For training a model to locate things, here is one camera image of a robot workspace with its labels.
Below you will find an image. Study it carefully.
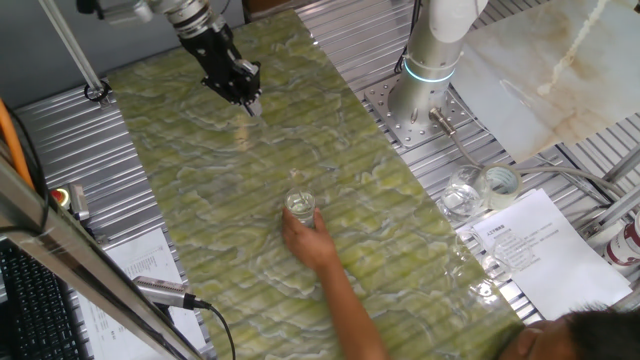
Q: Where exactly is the large clear glass beaker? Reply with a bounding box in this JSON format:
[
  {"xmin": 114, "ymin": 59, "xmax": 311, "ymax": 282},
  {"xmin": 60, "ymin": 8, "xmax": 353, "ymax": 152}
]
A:
[{"xmin": 439, "ymin": 164, "xmax": 489, "ymax": 221}]

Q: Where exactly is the printed table paper sheet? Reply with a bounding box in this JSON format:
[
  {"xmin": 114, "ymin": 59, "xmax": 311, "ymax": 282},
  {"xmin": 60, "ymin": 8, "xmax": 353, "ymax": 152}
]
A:
[{"xmin": 77, "ymin": 227, "xmax": 209, "ymax": 360}]

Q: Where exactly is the thin black cable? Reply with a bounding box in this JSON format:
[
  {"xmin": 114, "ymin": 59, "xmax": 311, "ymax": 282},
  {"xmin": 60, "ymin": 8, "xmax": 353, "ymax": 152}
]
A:
[{"xmin": 0, "ymin": 105, "xmax": 51, "ymax": 236}]

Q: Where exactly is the white paper sheet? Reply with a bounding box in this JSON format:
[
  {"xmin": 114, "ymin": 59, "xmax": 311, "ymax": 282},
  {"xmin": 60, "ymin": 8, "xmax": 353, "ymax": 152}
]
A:
[{"xmin": 472, "ymin": 188, "xmax": 634, "ymax": 321}]

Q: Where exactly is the thin aluminium pole with clamp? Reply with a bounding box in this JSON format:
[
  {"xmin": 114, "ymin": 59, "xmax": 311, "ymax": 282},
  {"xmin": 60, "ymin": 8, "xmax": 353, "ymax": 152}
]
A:
[{"xmin": 38, "ymin": 0, "xmax": 114, "ymax": 109}]

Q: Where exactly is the person head black hair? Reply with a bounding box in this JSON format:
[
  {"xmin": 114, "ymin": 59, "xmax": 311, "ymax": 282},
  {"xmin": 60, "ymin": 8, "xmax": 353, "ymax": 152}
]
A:
[{"xmin": 497, "ymin": 304, "xmax": 640, "ymax": 360}]

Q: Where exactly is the black camera cable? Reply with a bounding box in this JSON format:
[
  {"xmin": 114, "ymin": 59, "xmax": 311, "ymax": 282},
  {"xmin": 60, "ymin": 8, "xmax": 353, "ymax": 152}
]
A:
[{"xmin": 192, "ymin": 298, "xmax": 237, "ymax": 360}]

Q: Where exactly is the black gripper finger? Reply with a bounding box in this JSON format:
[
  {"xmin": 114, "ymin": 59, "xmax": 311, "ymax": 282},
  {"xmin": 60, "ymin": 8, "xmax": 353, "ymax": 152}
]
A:
[
  {"xmin": 234, "ymin": 59, "xmax": 264, "ymax": 119},
  {"xmin": 201, "ymin": 74, "xmax": 251, "ymax": 115}
]

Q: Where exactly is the clear packing tape roll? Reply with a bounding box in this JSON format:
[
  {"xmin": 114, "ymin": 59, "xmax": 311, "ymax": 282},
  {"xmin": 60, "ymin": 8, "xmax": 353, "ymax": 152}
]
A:
[{"xmin": 479, "ymin": 163, "xmax": 524, "ymax": 211}]

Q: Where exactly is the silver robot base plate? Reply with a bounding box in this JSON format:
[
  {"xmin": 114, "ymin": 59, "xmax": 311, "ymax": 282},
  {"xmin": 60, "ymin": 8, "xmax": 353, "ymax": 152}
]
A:
[{"xmin": 363, "ymin": 74, "xmax": 474, "ymax": 150}]

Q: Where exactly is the small water-filled glass beaker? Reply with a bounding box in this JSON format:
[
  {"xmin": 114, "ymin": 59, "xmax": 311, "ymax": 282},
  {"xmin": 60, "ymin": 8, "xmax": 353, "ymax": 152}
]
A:
[{"xmin": 283, "ymin": 187, "xmax": 317, "ymax": 229}]

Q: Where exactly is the black base cable bundle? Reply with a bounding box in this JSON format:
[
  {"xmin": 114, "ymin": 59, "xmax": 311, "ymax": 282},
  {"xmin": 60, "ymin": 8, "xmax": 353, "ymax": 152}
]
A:
[{"xmin": 394, "ymin": 0, "xmax": 421, "ymax": 75}]

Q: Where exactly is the person hand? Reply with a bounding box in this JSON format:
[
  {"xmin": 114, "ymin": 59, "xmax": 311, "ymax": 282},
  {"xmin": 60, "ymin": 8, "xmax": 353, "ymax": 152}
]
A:
[{"xmin": 281, "ymin": 206, "xmax": 341, "ymax": 274}]

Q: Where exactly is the grey cable with metal connector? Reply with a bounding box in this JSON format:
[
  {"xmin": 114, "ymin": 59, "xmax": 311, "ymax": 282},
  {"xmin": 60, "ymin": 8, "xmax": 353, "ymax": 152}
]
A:
[{"xmin": 428, "ymin": 107, "xmax": 626, "ymax": 199}]

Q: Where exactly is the aluminium profile bar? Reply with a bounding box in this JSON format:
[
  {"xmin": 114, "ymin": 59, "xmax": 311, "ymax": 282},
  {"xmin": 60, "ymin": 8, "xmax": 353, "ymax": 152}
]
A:
[
  {"xmin": 579, "ymin": 185, "xmax": 640, "ymax": 239},
  {"xmin": 602, "ymin": 143, "xmax": 640, "ymax": 185}
]

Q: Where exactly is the person bare forearm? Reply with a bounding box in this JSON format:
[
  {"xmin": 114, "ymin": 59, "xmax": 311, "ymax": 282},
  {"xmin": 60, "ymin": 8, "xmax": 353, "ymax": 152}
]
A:
[{"xmin": 314, "ymin": 254, "xmax": 391, "ymax": 360}]

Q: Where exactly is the silver ribbed camera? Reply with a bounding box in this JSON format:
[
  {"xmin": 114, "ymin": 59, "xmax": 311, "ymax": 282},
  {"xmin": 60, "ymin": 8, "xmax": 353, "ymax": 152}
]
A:
[{"xmin": 132, "ymin": 275, "xmax": 199, "ymax": 310}]

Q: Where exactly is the red white can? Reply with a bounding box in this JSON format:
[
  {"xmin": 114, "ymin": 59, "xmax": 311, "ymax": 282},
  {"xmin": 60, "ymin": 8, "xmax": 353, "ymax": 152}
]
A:
[{"xmin": 602, "ymin": 212, "xmax": 640, "ymax": 274}]

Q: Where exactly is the red emergency stop button box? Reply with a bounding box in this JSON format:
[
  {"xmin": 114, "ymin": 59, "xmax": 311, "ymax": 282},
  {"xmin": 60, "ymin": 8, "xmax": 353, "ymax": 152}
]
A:
[{"xmin": 49, "ymin": 183, "xmax": 91, "ymax": 221}]

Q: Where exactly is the empty clear glass beaker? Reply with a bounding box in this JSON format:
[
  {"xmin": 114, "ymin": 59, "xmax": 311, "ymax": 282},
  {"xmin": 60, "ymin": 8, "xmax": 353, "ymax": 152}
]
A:
[{"xmin": 482, "ymin": 229, "xmax": 537, "ymax": 282}]

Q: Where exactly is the beige marble pattern board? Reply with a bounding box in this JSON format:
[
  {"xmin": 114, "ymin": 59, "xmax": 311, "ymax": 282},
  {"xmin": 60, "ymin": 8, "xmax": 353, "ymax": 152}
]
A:
[{"xmin": 449, "ymin": 0, "xmax": 640, "ymax": 164}]

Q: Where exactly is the black computer keyboard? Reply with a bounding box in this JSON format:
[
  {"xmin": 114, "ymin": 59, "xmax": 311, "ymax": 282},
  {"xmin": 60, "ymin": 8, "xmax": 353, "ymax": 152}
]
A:
[{"xmin": 0, "ymin": 238, "xmax": 94, "ymax": 360}]

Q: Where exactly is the thick aluminium frame bar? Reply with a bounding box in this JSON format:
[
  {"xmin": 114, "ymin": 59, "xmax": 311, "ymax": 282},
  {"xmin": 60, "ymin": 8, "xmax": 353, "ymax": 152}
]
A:
[{"xmin": 0, "ymin": 149, "xmax": 206, "ymax": 360}]

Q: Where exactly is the orange tube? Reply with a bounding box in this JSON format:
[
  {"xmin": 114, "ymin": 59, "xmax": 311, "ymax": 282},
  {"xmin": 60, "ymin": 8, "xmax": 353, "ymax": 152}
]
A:
[{"xmin": 0, "ymin": 97, "xmax": 35, "ymax": 191}]

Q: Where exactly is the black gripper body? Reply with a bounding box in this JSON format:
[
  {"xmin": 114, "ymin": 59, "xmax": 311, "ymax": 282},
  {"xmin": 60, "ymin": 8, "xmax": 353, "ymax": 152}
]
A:
[{"xmin": 178, "ymin": 23, "xmax": 241, "ymax": 94}]

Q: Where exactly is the green marble pattern mat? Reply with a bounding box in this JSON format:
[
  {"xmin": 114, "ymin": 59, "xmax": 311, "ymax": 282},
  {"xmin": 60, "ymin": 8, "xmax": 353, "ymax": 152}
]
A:
[{"xmin": 107, "ymin": 9, "xmax": 526, "ymax": 360}]

